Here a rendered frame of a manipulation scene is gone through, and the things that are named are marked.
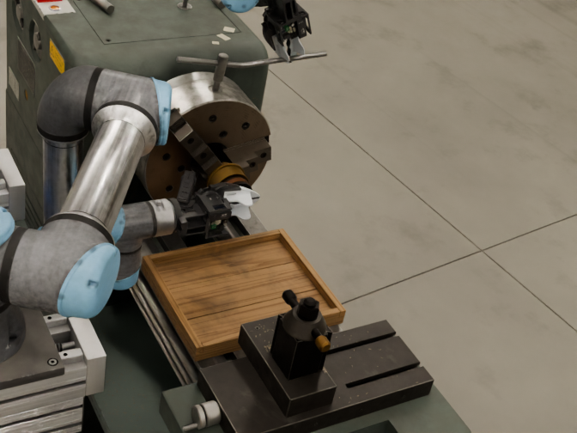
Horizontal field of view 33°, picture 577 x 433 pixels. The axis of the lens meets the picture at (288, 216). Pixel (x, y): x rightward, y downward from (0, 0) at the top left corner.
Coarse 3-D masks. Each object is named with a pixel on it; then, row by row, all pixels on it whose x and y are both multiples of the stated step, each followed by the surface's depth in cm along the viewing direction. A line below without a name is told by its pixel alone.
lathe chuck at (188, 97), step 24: (192, 96) 208; (216, 96) 209; (240, 96) 214; (192, 120) 208; (216, 120) 211; (240, 120) 214; (264, 120) 218; (168, 144) 209; (216, 144) 223; (144, 168) 210; (168, 168) 213; (168, 192) 217
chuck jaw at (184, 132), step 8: (176, 112) 207; (176, 120) 206; (184, 120) 207; (176, 128) 207; (184, 128) 206; (192, 128) 209; (176, 136) 206; (184, 136) 204; (192, 136) 205; (184, 144) 205; (192, 144) 206; (200, 144) 208; (192, 152) 207; (200, 152) 206; (208, 152) 207; (200, 160) 208; (208, 160) 208; (216, 160) 207; (208, 168) 207
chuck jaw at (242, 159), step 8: (240, 144) 218; (248, 144) 218; (256, 144) 218; (264, 144) 218; (224, 152) 216; (232, 152) 216; (240, 152) 216; (248, 152) 216; (256, 152) 217; (264, 152) 218; (224, 160) 218; (232, 160) 214; (240, 160) 214; (248, 160) 214; (256, 160) 216; (264, 160) 220; (248, 168) 213; (256, 168) 217; (248, 176) 215
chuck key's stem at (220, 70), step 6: (222, 54) 207; (222, 60) 206; (216, 66) 208; (222, 66) 207; (216, 72) 208; (222, 72) 208; (216, 78) 209; (222, 78) 209; (216, 84) 210; (216, 90) 211
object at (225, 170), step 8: (216, 168) 208; (224, 168) 208; (232, 168) 208; (240, 168) 211; (208, 176) 212; (216, 176) 208; (224, 176) 207; (232, 176) 207; (240, 176) 208; (208, 184) 209; (240, 184) 206; (248, 184) 207
